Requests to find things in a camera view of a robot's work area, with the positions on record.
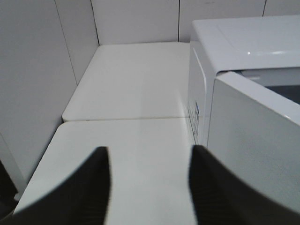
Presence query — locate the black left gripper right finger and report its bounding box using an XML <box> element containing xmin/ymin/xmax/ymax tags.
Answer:
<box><xmin>188</xmin><ymin>145</ymin><xmax>300</xmax><ymax>225</ymax></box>

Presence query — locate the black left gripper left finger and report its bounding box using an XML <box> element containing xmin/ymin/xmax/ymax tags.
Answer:
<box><xmin>11</xmin><ymin>147</ymin><xmax>111</xmax><ymax>225</ymax></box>

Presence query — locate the white microwave door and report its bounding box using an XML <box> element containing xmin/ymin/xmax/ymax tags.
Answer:
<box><xmin>207</xmin><ymin>72</ymin><xmax>300</xmax><ymax>212</ymax></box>

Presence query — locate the white microwave oven body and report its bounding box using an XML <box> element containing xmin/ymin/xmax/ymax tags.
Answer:
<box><xmin>187</xmin><ymin>15</ymin><xmax>300</xmax><ymax>145</ymax></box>

